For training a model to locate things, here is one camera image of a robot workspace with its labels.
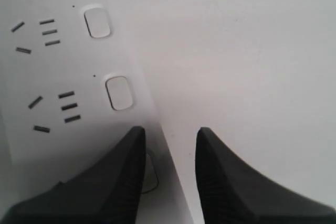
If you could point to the white five-socket power strip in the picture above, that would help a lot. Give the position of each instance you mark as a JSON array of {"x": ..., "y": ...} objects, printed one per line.
[{"x": 71, "y": 89}]

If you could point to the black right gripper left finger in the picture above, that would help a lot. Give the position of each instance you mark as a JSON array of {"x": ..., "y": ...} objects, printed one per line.
[{"x": 107, "y": 192}]

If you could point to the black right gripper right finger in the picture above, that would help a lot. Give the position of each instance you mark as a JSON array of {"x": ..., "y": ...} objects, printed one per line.
[{"x": 231, "y": 191}]

